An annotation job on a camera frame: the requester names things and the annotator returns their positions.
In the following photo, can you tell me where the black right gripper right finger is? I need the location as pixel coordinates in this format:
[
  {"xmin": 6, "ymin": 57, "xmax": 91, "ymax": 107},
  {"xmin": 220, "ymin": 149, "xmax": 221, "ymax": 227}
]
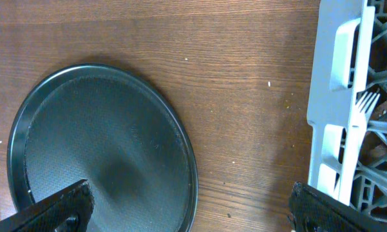
[{"xmin": 288, "ymin": 182, "xmax": 387, "ymax": 232}]

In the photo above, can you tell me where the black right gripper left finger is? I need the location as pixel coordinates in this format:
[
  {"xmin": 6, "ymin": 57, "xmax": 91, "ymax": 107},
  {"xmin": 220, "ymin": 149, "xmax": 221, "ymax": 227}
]
[{"xmin": 0, "ymin": 179, "xmax": 95, "ymax": 232}]

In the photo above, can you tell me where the white plastic fork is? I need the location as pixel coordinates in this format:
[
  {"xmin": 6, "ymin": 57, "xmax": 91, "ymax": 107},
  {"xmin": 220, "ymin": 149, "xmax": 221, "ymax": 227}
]
[{"xmin": 338, "ymin": 92, "xmax": 381, "ymax": 206}]

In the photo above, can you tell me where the grey dishwasher rack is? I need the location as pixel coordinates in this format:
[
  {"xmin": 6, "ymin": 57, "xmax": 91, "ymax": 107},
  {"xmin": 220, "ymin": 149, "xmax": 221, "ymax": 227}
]
[{"xmin": 307, "ymin": 0, "xmax": 387, "ymax": 223}]

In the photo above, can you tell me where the round black tray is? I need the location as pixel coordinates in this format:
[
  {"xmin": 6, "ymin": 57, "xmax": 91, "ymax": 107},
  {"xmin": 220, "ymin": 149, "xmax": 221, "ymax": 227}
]
[{"xmin": 7, "ymin": 64, "xmax": 198, "ymax": 231}]

